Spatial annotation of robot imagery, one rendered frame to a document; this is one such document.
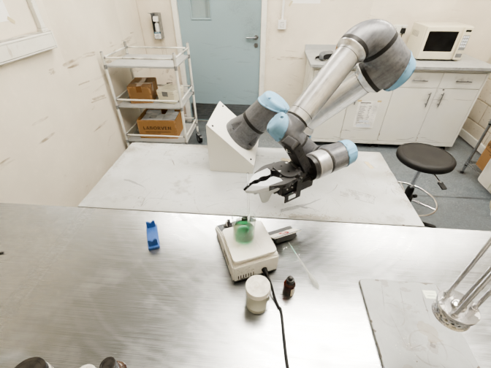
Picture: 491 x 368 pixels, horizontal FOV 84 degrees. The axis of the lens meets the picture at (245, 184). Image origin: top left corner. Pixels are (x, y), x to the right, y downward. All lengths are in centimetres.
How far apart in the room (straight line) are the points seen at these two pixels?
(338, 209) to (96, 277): 78
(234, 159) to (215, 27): 251
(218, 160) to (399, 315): 78
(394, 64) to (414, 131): 254
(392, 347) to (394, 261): 26
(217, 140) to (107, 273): 59
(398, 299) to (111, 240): 83
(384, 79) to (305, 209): 49
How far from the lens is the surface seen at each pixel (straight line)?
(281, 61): 350
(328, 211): 100
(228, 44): 348
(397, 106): 330
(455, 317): 65
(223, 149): 109
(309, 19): 345
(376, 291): 82
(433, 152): 216
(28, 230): 114
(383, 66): 99
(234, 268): 72
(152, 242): 87
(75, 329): 82
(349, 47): 92
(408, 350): 78
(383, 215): 106
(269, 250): 73
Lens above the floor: 155
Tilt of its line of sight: 37 degrees down
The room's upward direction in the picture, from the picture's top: straight up
